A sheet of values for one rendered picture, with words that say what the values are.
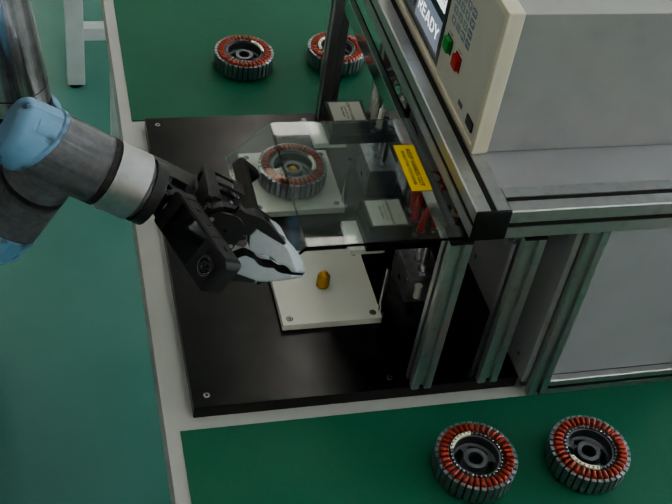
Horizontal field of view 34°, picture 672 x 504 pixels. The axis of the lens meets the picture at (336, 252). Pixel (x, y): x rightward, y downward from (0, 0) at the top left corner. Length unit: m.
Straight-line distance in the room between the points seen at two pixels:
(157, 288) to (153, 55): 0.61
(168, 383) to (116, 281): 1.20
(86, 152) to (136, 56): 1.03
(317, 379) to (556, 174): 0.44
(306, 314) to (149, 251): 0.28
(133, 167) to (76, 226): 1.74
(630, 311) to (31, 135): 0.86
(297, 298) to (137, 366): 0.97
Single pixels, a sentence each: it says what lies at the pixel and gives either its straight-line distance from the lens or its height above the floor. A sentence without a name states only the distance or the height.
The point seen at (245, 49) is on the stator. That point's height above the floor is 0.78.
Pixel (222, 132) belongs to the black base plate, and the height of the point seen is 0.77.
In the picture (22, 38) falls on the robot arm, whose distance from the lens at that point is 1.21.
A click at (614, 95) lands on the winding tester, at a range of 1.43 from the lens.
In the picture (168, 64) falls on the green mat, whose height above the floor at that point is 0.75.
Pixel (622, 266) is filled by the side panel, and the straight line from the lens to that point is 1.50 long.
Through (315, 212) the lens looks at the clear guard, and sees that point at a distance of 1.34.
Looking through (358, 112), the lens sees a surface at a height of 0.92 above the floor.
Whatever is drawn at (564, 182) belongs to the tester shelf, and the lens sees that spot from 1.40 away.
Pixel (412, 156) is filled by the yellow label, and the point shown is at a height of 1.07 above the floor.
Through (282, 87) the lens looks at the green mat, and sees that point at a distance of 2.09.
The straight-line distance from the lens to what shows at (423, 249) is 1.65.
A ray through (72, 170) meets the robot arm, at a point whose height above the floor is 1.23.
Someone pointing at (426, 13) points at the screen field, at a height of 1.17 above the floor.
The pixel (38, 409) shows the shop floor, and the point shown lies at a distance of 2.49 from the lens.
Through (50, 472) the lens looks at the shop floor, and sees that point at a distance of 2.39.
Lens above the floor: 1.95
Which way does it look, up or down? 43 degrees down
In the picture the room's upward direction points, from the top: 10 degrees clockwise
